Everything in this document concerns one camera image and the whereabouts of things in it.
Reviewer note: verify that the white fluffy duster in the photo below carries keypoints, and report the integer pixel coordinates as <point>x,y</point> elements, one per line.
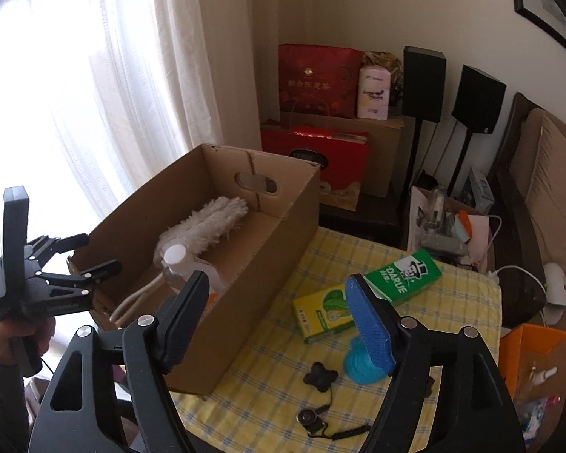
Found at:
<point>203,226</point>

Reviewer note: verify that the person's left hand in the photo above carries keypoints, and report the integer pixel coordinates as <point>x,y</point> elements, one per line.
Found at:
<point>45,335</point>

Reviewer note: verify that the white tissue pack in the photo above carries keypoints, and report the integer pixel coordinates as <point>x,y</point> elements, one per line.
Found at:
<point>373,94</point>

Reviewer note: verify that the orange cardboard box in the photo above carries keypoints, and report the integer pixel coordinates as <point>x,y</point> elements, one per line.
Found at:
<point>533,344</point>

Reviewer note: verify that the white small appliance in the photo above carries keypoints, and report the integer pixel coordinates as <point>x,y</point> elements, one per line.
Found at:
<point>556,288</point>

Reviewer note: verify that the black cross-shaped object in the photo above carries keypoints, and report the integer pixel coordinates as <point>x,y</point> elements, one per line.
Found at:
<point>320,376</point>

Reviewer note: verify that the dark low table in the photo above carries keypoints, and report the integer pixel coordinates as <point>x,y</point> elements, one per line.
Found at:
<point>358,222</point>

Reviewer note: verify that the floral gift bag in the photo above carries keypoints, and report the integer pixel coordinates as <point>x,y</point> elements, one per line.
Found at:
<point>382,59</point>

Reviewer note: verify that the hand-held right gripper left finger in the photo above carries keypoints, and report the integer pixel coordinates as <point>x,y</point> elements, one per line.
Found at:
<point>188,314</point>

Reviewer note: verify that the closed brown cardboard box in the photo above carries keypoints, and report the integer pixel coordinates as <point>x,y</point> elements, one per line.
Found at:
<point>384,160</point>

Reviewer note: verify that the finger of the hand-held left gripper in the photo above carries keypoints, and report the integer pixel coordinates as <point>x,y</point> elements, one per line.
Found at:
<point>59,244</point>
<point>89,276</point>

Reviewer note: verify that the clear bottle with white cap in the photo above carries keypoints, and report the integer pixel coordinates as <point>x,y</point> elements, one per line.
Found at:
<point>175,255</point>

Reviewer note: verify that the white small tube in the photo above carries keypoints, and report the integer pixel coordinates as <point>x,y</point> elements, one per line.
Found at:
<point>545,373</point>

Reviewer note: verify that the black speaker stand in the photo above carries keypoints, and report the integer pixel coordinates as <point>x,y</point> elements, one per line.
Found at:
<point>458,160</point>
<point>412,170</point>

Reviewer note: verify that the yellow checked tablecloth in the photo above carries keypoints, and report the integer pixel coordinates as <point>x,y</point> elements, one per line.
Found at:
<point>273,377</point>

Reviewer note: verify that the dark wooden sofa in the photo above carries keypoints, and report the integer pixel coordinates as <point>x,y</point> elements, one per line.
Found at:
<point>509,207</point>

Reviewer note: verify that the brown cardboard box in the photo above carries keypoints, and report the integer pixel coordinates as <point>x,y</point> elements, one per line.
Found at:
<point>384,160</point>
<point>264,264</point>

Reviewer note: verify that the red gift box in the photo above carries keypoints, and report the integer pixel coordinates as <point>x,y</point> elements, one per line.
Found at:
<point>311,144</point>
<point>318,80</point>

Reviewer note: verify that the white sheer curtain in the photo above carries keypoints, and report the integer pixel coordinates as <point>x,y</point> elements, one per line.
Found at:
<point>122,56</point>

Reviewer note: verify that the black speaker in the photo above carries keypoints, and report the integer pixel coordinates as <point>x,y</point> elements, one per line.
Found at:
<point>423,82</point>
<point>478,99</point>

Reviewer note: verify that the grey small box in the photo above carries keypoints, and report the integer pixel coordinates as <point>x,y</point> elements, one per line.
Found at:
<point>481,188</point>

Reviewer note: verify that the beige sofa cushion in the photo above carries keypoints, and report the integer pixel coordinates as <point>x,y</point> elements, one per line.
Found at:
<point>554,188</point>

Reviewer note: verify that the teal round object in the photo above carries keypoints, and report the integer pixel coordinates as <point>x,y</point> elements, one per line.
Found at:
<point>358,369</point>

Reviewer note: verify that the red gift box upper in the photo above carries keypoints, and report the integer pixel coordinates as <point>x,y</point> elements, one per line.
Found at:
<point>318,80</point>

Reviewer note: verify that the green toothpaste box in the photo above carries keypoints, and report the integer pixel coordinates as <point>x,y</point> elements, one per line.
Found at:
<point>405,276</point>

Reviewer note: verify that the yellow and green box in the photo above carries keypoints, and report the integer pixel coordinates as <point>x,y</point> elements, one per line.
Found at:
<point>320,316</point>

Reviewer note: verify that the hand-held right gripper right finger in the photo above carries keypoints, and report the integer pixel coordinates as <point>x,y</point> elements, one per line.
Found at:
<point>370,328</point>

